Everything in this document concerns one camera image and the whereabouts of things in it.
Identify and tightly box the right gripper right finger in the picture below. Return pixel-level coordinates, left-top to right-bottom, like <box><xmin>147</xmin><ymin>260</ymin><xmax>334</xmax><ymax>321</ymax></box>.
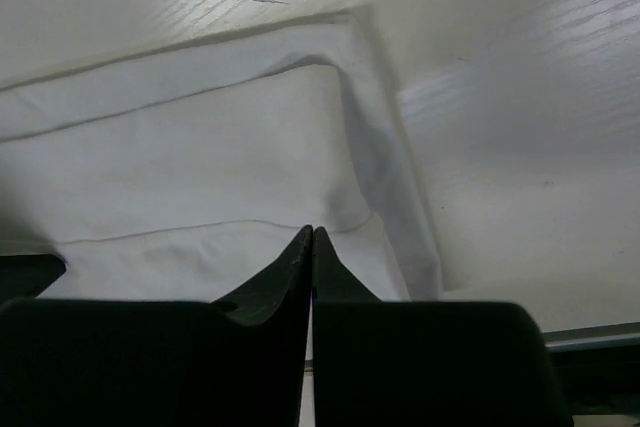
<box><xmin>312</xmin><ymin>228</ymin><xmax>573</xmax><ymax>426</ymax></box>

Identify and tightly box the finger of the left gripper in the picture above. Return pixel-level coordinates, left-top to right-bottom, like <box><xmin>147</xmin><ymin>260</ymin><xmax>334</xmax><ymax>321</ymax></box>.
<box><xmin>0</xmin><ymin>254</ymin><xmax>66</xmax><ymax>300</ymax></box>

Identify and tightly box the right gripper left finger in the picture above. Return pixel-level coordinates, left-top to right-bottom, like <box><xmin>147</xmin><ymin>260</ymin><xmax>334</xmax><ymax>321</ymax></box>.
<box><xmin>1</xmin><ymin>226</ymin><xmax>313</xmax><ymax>426</ymax></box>

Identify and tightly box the white skirt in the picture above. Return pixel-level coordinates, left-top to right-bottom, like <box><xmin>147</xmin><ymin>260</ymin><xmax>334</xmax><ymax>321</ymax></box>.
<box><xmin>1</xmin><ymin>12</ymin><xmax>443</xmax><ymax>301</ymax></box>

